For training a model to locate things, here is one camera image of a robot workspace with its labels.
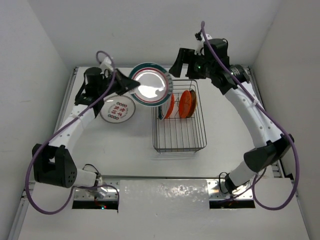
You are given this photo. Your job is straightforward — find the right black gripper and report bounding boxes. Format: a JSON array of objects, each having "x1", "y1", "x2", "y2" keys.
[{"x1": 170, "y1": 47, "x2": 214, "y2": 79}]

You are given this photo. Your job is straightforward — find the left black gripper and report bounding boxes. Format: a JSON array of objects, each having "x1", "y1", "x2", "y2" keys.
[{"x1": 96, "y1": 67, "x2": 138, "y2": 98}]

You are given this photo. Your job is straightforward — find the white plate red characters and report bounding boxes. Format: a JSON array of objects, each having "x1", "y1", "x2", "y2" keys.
[{"x1": 99, "y1": 95, "x2": 136, "y2": 124}]

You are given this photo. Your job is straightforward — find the white plate green rim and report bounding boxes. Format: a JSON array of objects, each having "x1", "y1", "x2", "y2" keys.
[{"x1": 129, "y1": 62, "x2": 173, "y2": 107}]

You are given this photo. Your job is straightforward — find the orange plastic plate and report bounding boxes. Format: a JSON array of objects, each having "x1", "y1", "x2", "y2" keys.
[
  {"x1": 178, "y1": 90, "x2": 192, "y2": 119},
  {"x1": 158, "y1": 94, "x2": 175, "y2": 120}
]

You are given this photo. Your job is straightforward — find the brown patterned plate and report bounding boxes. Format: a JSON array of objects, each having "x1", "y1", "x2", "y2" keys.
[{"x1": 188, "y1": 89, "x2": 197, "y2": 118}]

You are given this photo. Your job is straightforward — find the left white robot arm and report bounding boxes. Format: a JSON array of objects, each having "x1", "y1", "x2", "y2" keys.
[{"x1": 32, "y1": 67, "x2": 140, "y2": 188}]

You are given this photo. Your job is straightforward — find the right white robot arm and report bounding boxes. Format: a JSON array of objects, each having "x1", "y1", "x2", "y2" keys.
[{"x1": 169, "y1": 33, "x2": 290, "y2": 193}]

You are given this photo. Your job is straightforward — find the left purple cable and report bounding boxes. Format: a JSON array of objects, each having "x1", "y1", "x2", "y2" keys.
[{"x1": 24, "y1": 50, "x2": 120, "y2": 215}]

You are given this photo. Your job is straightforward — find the grey wire dish rack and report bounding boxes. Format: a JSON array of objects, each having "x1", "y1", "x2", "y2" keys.
[{"x1": 152, "y1": 79, "x2": 207, "y2": 154}]

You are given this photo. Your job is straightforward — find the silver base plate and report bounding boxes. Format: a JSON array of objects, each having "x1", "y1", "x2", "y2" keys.
[{"x1": 72, "y1": 176, "x2": 255, "y2": 210}]

